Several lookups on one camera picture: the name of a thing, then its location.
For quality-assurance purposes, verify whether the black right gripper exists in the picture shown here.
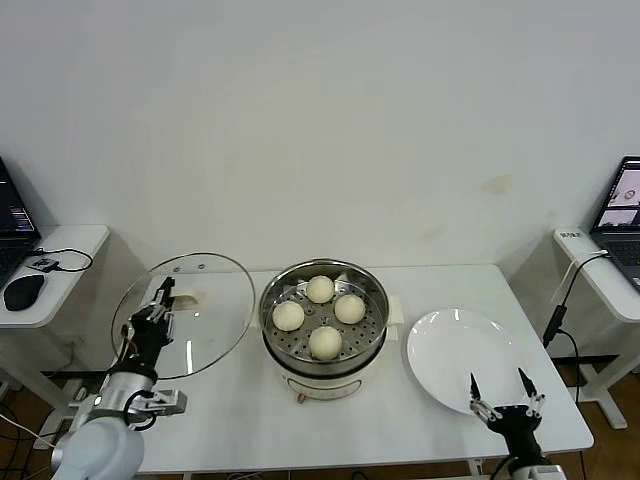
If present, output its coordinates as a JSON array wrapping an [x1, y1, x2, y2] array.
[[468, 368, 547, 469]]

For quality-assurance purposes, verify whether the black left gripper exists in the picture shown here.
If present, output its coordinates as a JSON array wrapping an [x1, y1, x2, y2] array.
[[122, 276, 178, 375]]

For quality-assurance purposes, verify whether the glass lid cream handle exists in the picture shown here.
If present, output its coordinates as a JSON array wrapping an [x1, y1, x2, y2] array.
[[110, 252, 255, 380]]

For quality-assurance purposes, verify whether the white steamed baozi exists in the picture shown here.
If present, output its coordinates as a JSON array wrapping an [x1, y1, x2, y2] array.
[[333, 293, 367, 325], [308, 325, 344, 361], [272, 300, 306, 333], [305, 274, 335, 305]]

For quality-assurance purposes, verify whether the stainless steel steamer tray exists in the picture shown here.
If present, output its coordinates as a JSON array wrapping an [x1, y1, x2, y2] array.
[[258, 258, 390, 374]]

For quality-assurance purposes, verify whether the white round plate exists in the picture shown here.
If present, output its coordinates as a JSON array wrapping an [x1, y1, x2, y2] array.
[[406, 307, 531, 417]]

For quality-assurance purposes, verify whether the white side desk rounded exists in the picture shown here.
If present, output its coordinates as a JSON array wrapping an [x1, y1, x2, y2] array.
[[0, 223, 110, 431]]

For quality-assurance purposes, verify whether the small black usb device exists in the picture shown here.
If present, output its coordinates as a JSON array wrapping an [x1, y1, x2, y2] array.
[[27, 255, 60, 274]]

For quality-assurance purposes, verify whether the black computer mouse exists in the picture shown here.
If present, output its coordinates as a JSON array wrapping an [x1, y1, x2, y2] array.
[[2, 274, 45, 312]]

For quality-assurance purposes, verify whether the white side desk labelled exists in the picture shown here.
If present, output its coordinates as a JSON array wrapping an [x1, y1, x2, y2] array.
[[552, 227, 640, 430]]

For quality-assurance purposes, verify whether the black laptop dark screen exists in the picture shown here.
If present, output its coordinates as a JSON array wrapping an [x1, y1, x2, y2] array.
[[0, 158, 41, 290]]

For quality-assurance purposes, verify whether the cream electric cooker pot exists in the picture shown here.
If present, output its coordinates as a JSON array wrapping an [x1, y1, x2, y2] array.
[[243, 294, 406, 404]]

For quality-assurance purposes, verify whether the grey laptop bright screen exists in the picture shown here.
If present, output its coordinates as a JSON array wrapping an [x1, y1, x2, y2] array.
[[589, 154, 640, 294]]

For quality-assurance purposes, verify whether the black usb device cable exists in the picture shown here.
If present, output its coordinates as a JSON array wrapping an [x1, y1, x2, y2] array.
[[29, 247, 94, 274]]

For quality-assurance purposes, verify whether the black laptop power cable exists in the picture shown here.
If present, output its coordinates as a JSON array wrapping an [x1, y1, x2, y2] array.
[[542, 252, 610, 404]]

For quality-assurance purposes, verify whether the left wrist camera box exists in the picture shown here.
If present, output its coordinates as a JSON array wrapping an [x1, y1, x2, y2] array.
[[142, 388, 189, 417]]

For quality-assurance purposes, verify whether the white laptop cable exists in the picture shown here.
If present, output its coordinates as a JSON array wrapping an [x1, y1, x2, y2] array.
[[549, 248, 610, 304]]

